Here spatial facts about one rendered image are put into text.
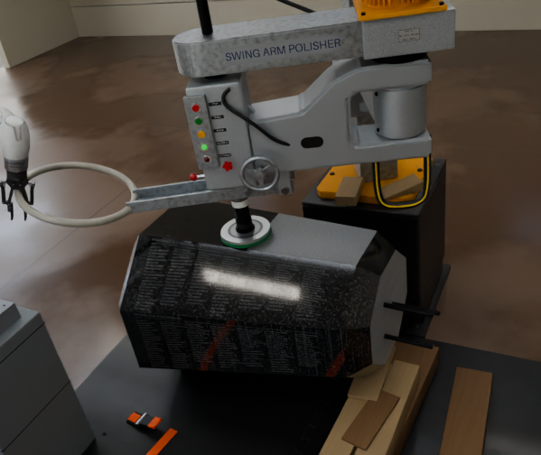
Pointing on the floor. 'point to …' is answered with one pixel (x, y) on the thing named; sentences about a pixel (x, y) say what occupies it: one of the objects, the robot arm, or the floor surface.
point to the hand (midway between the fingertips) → (18, 211)
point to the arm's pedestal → (23, 396)
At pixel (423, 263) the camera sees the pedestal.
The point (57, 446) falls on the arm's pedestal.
